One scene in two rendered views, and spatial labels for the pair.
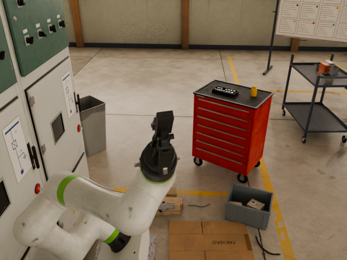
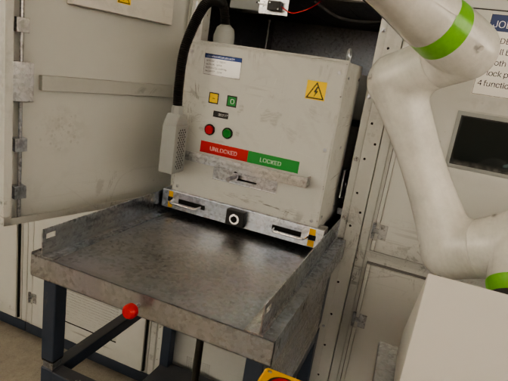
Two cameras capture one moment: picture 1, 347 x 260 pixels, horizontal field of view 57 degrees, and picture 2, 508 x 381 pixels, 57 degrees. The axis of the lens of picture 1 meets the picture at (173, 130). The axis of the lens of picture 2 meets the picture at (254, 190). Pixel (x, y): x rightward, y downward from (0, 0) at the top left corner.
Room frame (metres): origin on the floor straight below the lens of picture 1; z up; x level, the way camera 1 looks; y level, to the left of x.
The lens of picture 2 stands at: (0.83, -0.63, 1.34)
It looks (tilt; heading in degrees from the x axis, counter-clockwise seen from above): 15 degrees down; 106
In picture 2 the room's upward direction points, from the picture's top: 9 degrees clockwise
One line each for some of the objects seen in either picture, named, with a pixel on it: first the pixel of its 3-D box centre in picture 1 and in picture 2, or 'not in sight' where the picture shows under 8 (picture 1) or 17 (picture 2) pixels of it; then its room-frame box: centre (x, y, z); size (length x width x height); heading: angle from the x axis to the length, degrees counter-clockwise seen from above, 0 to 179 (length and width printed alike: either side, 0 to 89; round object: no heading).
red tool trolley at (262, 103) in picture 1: (230, 127); not in sight; (3.06, -0.62, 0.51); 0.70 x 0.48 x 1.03; 55
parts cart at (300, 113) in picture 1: (318, 97); not in sight; (4.00, -1.98, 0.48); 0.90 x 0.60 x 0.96; 1
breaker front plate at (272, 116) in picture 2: not in sight; (250, 135); (0.42, 0.65, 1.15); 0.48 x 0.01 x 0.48; 176
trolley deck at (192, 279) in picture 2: not in sight; (212, 255); (0.41, 0.50, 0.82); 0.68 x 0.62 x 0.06; 86
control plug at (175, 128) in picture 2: not in sight; (174, 143); (0.21, 0.60, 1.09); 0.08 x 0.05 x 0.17; 86
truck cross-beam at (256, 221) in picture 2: not in sight; (240, 215); (0.42, 0.67, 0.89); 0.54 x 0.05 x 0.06; 176
